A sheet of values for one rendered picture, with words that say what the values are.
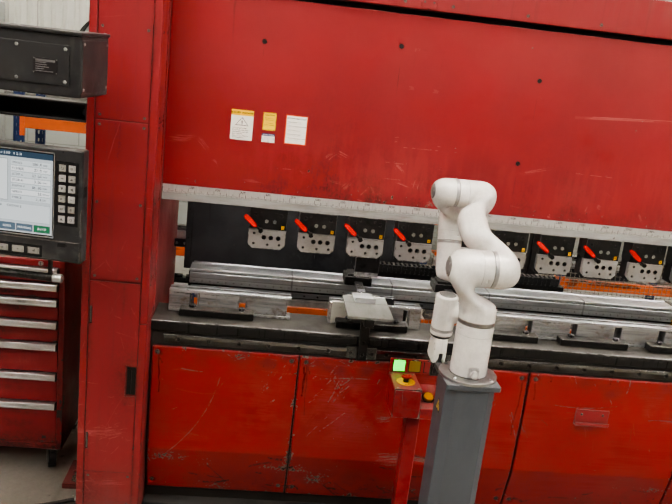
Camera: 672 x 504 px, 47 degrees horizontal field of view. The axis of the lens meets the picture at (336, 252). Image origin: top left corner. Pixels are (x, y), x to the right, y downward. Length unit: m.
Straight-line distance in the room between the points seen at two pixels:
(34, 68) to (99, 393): 1.30
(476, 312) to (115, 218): 1.35
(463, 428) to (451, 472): 0.16
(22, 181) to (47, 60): 0.38
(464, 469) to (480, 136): 1.30
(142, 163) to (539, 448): 2.04
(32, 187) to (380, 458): 1.81
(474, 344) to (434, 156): 0.92
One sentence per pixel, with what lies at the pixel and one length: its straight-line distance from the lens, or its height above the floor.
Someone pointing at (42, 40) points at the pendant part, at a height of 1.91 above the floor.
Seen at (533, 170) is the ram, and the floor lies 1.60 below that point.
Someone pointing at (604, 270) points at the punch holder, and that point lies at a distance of 3.43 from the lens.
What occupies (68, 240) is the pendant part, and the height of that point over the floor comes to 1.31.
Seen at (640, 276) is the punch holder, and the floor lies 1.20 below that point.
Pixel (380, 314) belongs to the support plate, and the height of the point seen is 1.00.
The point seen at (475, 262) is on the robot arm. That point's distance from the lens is 2.42.
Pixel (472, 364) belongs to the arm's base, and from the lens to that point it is 2.52.
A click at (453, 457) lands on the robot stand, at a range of 2.63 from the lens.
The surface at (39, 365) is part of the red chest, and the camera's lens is 3.61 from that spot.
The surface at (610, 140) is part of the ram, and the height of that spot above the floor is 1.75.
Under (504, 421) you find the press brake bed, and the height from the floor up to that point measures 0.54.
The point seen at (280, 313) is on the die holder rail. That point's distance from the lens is 3.22.
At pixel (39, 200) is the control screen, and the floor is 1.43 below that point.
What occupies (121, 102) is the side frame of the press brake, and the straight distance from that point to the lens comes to 2.87.
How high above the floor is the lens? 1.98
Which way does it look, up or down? 15 degrees down
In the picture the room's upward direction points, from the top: 7 degrees clockwise
